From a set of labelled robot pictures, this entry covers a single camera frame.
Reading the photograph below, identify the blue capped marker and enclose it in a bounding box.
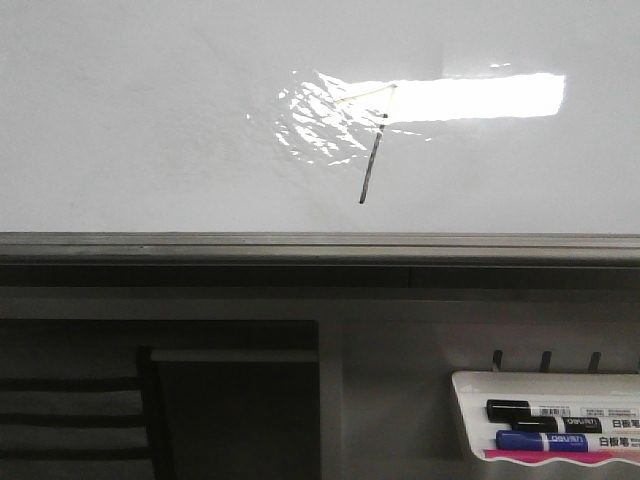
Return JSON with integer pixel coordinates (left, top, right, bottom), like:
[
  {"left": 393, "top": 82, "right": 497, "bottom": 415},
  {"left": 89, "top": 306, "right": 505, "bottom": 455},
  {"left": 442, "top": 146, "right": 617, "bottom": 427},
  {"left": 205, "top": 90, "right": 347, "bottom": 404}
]
[{"left": 496, "top": 430, "right": 639, "bottom": 453}]

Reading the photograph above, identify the black metal hook right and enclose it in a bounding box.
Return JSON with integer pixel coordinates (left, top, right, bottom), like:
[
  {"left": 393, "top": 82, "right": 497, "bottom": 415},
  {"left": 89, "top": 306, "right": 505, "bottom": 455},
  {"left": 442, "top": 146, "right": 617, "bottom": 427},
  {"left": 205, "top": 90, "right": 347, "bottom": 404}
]
[{"left": 588, "top": 351, "right": 602, "bottom": 374}]

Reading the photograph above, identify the black capped marker top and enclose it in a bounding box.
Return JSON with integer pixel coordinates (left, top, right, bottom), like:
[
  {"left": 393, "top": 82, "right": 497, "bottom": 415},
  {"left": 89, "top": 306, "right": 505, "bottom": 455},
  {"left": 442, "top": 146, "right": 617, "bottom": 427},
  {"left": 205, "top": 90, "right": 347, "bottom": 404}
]
[{"left": 486, "top": 399, "right": 639, "bottom": 422}]

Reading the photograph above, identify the black metal hook left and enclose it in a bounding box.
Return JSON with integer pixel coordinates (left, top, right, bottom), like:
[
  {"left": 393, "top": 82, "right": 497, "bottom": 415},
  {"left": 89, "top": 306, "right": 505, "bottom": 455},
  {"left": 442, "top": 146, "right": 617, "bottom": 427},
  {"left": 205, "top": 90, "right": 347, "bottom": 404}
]
[{"left": 491, "top": 349, "right": 503, "bottom": 373}]

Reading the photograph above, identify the white marker tray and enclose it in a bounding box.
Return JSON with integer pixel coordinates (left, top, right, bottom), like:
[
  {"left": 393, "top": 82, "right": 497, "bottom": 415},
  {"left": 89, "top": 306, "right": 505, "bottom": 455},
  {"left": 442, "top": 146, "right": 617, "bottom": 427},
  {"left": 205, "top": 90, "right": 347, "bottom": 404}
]
[{"left": 452, "top": 371, "right": 639, "bottom": 479}]

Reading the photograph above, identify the grey aluminium whiteboard frame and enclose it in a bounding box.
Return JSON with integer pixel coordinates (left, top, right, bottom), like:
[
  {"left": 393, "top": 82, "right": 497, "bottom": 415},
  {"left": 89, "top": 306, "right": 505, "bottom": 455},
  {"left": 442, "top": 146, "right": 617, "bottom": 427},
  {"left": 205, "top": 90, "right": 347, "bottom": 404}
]
[{"left": 1, "top": 232, "right": 639, "bottom": 291}]

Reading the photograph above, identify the black metal hook middle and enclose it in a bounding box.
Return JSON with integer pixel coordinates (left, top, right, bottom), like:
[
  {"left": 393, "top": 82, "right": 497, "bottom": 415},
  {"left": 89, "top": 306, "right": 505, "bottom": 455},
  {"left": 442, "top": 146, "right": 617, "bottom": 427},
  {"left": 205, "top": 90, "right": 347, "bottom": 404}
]
[{"left": 539, "top": 351, "right": 552, "bottom": 373}]

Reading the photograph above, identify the black capped marker middle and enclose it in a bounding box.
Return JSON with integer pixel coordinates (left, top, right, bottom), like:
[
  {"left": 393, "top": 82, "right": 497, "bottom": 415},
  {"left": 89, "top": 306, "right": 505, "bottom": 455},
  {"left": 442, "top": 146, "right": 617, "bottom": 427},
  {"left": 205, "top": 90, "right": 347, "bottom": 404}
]
[{"left": 509, "top": 414, "right": 640, "bottom": 435}]

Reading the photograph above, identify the pink eraser strip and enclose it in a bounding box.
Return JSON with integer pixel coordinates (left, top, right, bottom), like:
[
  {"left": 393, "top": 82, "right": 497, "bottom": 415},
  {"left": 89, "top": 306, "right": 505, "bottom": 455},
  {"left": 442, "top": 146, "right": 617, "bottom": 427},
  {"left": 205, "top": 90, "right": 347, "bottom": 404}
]
[{"left": 484, "top": 449, "right": 639, "bottom": 464}]

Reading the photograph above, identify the white whiteboard surface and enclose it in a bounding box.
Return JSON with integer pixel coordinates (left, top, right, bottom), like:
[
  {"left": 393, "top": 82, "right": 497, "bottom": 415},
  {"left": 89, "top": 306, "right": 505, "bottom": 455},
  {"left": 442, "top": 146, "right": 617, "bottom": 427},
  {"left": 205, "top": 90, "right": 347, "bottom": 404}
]
[{"left": 1, "top": 1, "right": 639, "bottom": 234}]

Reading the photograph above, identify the black slatted chair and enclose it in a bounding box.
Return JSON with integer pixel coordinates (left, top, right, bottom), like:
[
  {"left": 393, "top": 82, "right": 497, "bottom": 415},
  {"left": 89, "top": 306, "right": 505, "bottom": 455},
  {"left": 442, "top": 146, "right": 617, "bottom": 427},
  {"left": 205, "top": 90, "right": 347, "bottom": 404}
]
[{"left": 1, "top": 347, "right": 176, "bottom": 479}]

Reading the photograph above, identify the black metal hook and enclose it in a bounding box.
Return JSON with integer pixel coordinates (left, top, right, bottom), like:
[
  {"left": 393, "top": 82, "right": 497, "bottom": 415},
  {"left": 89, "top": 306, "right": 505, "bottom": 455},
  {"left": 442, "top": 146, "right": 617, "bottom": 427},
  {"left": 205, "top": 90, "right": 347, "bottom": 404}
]
[
  {"left": 588, "top": 351, "right": 602, "bottom": 374},
  {"left": 491, "top": 349, "right": 503, "bottom": 373},
  {"left": 539, "top": 351, "right": 552, "bottom": 373}
]

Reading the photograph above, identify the black capped marker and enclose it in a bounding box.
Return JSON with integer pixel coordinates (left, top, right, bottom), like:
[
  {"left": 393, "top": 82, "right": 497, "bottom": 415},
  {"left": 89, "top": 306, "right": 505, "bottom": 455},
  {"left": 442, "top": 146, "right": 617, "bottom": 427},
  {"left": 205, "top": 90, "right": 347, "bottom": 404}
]
[
  {"left": 486, "top": 399, "right": 639, "bottom": 422},
  {"left": 509, "top": 414, "right": 640, "bottom": 435}
]

